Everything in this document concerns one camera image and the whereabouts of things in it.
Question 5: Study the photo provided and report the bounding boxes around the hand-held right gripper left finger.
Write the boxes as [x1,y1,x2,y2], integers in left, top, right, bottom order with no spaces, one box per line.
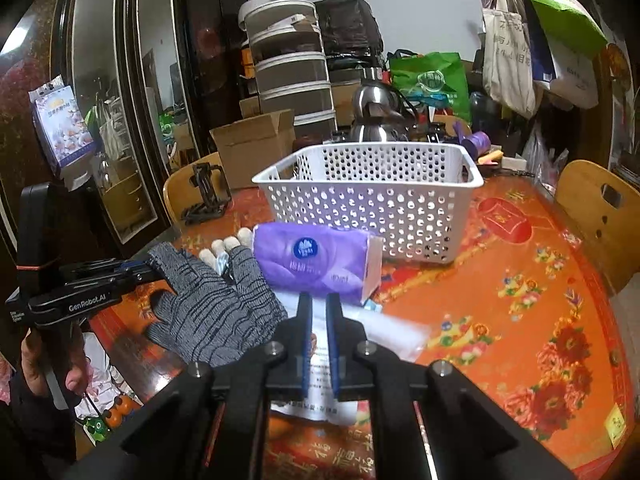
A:
[65,292,315,480]

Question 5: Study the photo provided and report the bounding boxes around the white blue hanging bag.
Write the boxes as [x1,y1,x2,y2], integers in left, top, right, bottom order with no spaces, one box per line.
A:
[532,35,601,111]

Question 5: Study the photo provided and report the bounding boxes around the person's left forearm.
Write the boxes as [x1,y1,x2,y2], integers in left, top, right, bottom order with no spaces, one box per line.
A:
[0,367,78,480]

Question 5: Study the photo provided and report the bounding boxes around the black bag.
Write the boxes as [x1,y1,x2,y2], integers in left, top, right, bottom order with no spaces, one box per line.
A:
[315,0,385,70]

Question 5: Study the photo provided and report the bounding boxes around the white perforated plastic basket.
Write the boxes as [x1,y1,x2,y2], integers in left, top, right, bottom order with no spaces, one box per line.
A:
[251,142,485,265]

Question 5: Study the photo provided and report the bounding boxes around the stainless steel kettle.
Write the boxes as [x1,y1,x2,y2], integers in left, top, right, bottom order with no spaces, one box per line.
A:
[349,80,417,144]

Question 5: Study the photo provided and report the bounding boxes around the purple cup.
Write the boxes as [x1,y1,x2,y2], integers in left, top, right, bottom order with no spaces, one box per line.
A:
[452,120,494,157]

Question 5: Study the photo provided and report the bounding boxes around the wooden chair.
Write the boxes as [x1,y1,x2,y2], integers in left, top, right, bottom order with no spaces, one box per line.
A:
[163,152,234,227]
[555,160,640,297]

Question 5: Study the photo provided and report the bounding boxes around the purple tissue pack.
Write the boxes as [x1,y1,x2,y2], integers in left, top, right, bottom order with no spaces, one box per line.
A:
[252,223,385,307]

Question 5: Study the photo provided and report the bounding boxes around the orange floral tablecloth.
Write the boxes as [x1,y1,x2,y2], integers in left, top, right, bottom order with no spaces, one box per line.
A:
[87,175,637,480]

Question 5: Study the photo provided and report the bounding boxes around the stacked white storage containers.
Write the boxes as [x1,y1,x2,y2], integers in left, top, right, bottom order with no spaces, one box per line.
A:
[238,0,337,137]

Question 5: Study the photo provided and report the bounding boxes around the orange green toy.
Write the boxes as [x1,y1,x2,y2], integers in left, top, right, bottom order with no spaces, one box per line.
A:
[75,394,137,436]

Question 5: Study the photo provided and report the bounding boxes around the hanging green fabric bag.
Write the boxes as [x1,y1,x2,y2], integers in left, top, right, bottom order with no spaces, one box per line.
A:
[505,0,609,59]

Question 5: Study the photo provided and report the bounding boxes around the green shopping bag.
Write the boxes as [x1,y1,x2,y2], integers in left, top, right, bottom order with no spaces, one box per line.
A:
[389,50,472,123]

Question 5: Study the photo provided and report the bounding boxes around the hanging printed snack packet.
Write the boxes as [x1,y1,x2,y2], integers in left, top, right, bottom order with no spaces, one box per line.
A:
[28,75,99,192]

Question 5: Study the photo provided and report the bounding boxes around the dark mirrored wardrobe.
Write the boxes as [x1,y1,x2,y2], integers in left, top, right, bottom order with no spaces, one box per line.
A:
[0,0,252,258]

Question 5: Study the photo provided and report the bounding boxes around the white canvas tote bag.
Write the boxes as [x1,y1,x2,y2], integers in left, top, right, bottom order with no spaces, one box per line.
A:
[481,6,539,119]

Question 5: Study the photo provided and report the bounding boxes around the grey knit glove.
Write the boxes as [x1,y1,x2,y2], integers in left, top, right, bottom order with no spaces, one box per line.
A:
[144,241,289,368]

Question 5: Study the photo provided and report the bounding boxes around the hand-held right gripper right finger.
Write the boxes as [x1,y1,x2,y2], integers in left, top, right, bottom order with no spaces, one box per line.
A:
[326,292,576,480]

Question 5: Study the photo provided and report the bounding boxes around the black metal stand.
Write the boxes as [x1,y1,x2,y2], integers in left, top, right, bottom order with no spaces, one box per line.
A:
[180,162,232,225]

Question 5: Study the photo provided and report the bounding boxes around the open cardboard box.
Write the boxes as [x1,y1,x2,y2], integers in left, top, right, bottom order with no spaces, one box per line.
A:
[210,109,297,190]

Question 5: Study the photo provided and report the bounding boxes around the person's left hand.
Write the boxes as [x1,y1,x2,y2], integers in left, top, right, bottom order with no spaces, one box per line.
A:
[20,322,91,403]

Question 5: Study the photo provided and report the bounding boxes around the light blue wet wipes pack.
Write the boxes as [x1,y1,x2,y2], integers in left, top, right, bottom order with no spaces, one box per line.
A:
[270,287,432,422]

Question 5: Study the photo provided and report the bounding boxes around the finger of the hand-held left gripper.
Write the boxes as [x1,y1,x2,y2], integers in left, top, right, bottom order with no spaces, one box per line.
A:
[117,265,173,287]
[61,257,152,277]

